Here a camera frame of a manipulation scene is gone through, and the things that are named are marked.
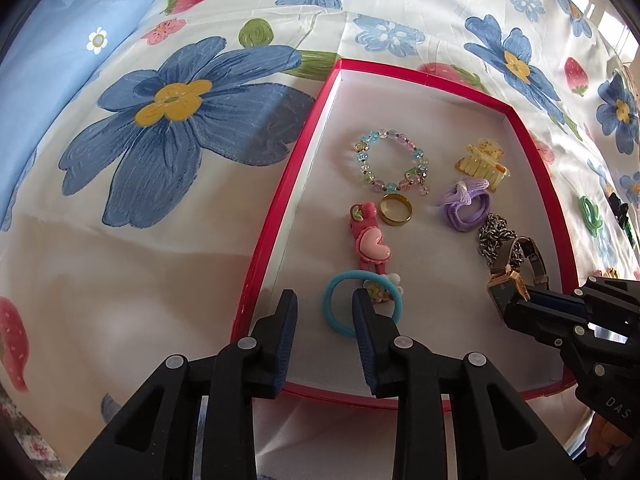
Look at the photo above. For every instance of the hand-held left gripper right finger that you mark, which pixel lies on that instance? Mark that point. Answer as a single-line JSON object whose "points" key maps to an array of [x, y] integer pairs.
{"points": [[365, 340]]}

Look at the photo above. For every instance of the light blue daisy print quilt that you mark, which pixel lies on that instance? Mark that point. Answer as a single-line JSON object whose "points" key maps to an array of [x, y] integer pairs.
{"points": [[50, 85]]}

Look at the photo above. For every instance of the red shallow cardboard box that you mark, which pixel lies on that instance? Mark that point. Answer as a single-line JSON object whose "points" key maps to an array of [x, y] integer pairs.
{"points": [[440, 125]]}

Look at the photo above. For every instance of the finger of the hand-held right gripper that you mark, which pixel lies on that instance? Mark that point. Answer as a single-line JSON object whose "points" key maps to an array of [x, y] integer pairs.
{"points": [[547, 317], [607, 290]]}

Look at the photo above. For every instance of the amber hair clip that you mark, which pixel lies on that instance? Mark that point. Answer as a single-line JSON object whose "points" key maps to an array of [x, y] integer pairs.
{"points": [[607, 274]]}

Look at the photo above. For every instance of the rose print cloth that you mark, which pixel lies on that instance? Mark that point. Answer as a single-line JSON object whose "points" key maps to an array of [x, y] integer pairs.
{"points": [[27, 435]]}

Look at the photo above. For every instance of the green leaf hair clip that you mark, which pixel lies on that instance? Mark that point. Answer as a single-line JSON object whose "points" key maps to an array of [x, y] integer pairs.
{"points": [[631, 234]]}

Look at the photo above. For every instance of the pink heart hair clip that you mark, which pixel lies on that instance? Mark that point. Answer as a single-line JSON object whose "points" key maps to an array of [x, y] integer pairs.
{"points": [[372, 246]]}

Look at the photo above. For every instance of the gold square wrist watch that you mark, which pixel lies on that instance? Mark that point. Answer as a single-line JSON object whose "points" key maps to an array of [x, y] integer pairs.
{"points": [[505, 290]]}

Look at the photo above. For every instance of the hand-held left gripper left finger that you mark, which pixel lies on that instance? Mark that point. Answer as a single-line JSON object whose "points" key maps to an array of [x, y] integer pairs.
{"points": [[285, 340]]}

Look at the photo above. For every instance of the person's right hand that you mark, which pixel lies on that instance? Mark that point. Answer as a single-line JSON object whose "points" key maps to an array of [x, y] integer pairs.
{"points": [[600, 437]]}

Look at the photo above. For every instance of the yellow claw hair clip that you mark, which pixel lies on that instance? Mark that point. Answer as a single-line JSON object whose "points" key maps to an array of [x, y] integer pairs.
{"points": [[482, 167]]}

